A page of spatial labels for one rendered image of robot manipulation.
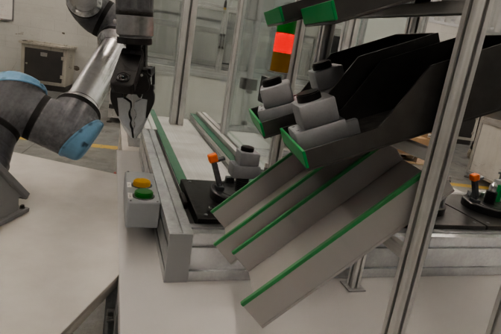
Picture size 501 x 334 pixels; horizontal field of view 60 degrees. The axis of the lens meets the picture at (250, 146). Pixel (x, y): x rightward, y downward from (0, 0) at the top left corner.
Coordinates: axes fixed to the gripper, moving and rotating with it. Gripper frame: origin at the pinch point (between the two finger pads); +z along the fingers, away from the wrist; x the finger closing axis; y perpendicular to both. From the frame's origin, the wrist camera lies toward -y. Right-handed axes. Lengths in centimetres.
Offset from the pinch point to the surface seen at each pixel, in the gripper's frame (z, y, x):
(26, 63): 78, 699, 326
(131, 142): 25, 75, 16
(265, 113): -12.0, -28.4, -25.3
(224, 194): 12.1, -2.6, -20.4
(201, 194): 13.7, 0.1, -15.4
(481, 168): 147, 451, -382
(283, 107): -13.2, -28.6, -27.8
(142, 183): 12.5, 2.6, -1.7
